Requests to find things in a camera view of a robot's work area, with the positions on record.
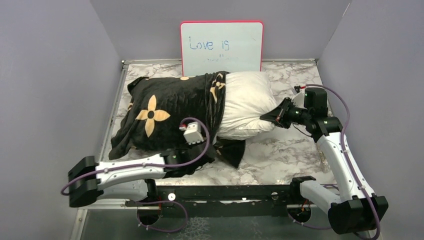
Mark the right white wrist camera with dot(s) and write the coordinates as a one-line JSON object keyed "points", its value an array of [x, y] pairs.
{"points": [[298, 99]]}

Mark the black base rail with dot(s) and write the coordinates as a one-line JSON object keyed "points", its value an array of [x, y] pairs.
{"points": [[223, 201]]}

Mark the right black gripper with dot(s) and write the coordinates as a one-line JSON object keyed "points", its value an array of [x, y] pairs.
{"points": [[276, 115]]}

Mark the white pillow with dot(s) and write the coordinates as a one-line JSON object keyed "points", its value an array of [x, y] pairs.
{"points": [[248, 96]]}

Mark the clear plastic ruler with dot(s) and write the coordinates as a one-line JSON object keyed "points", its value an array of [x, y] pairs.
{"points": [[323, 160]]}

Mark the black floral plush pillowcase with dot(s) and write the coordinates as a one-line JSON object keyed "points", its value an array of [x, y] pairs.
{"points": [[157, 107]]}

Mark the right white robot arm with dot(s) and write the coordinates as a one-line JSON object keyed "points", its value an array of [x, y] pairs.
{"points": [[357, 208]]}

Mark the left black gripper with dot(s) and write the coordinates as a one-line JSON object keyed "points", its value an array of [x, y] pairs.
{"points": [[190, 146]]}

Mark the pink framed whiteboard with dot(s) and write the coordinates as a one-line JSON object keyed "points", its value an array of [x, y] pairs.
{"points": [[211, 46]]}

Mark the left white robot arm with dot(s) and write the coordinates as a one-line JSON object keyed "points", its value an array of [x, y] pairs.
{"points": [[90, 181]]}

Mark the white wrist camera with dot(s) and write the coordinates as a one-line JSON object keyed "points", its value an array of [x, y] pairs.
{"points": [[298, 99], [193, 133]]}

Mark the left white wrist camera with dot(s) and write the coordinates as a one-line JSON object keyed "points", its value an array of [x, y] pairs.
{"points": [[193, 133]]}

